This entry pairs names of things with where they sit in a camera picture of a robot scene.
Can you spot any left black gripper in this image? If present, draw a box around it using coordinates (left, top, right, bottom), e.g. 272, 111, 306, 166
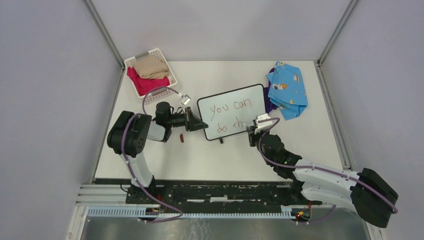
167, 107, 209, 132

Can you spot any black framed whiteboard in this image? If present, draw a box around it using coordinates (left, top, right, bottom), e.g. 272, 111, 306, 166
197, 83, 266, 141

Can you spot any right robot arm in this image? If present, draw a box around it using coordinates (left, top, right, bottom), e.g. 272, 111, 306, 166
246, 126, 399, 228

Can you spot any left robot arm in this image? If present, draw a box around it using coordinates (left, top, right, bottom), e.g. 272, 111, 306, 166
106, 101, 209, 204

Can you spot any purple cloth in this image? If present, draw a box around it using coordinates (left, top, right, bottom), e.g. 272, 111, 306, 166
263, 67, 278, 114

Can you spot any blue patterned cloth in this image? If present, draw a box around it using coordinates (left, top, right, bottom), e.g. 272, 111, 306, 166
266, 61, 309, 121

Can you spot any magenta cloth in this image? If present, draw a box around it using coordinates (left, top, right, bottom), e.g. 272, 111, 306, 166
127, 67, 170, 96

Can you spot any white plastic basket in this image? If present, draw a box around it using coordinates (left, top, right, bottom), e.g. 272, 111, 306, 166
124, 48, 178, 104

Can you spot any beige folded cloth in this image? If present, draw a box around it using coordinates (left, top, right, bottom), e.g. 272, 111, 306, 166
132, 55, 170, 79

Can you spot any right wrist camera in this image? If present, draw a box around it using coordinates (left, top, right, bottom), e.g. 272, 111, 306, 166
253, 113, 273, 134

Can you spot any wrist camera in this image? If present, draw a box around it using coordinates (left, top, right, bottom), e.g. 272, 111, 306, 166
179, 94, 191, 108
253, 113, 273, 134

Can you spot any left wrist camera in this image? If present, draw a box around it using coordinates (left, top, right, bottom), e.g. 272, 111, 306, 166
179, 94, 191, 108

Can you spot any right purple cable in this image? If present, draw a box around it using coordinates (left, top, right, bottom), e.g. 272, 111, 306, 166
257, 117, 399, 224

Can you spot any purple cable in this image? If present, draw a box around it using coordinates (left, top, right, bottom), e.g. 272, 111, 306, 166
120, 86, 185, 224
257, 117, 399, 224

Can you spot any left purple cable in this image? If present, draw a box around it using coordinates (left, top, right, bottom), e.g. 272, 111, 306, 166
120, 86, 185, 224

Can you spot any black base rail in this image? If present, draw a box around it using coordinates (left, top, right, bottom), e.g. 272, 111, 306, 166
125, 180, 321, 221

